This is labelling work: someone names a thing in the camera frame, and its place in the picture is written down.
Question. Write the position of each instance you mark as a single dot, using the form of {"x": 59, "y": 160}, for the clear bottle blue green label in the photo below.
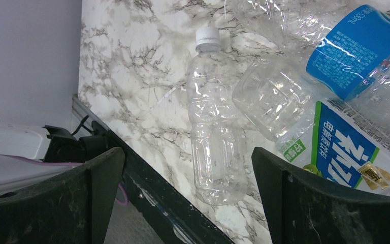
{"x": 333, "y": 141}

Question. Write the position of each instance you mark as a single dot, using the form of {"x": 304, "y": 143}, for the clear unlabeled bottle white cap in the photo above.
{"x": 218, "y": 164}

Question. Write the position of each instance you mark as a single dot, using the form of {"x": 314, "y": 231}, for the clear bottle bright blue label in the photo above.
{"x": 343, "y": 44}

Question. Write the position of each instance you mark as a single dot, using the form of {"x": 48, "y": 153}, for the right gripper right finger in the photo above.
{"x": 301, "y": 207}

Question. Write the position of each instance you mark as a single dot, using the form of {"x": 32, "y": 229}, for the black aluminium base frame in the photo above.
{"x": 168, "y": 212}

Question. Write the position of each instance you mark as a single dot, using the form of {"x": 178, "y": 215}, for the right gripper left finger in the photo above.
{"x": 72, "y": 207}

